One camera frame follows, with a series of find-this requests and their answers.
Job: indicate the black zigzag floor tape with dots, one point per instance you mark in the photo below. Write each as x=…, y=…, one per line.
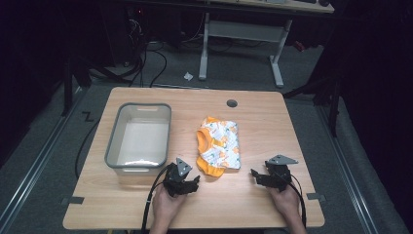
x=88, y=116

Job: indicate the person's right hand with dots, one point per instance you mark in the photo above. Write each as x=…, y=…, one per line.
x=287, y=203

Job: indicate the wooden desk white metal frame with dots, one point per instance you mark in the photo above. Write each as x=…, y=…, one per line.
x=246, y=31

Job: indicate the metal floor rail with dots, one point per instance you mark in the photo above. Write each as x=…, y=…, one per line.
x=35, y=162
x=349, y=182

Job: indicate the black tripod stand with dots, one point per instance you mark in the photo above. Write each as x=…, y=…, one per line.
x=332, y=97

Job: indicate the orange patterned garment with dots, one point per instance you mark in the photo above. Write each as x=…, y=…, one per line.
x=220, y=146

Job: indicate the crumpled white paper scrap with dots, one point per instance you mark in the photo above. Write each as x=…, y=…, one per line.
x=188, y=76

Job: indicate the person's left hand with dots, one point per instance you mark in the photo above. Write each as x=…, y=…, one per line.
x=165, y=208

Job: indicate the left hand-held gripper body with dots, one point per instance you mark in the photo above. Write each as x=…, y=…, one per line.
x=177, y=183

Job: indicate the black metal stand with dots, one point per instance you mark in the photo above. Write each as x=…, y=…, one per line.
x=68, y=87

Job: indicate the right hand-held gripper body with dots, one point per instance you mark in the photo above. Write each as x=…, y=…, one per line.
x=277, y=177

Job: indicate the grey tape strip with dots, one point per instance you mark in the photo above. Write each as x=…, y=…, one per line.
x=315, y=196
x=75, y=200

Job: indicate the white plastic bin grey rim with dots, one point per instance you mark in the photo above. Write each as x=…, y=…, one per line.
x=142, y=139

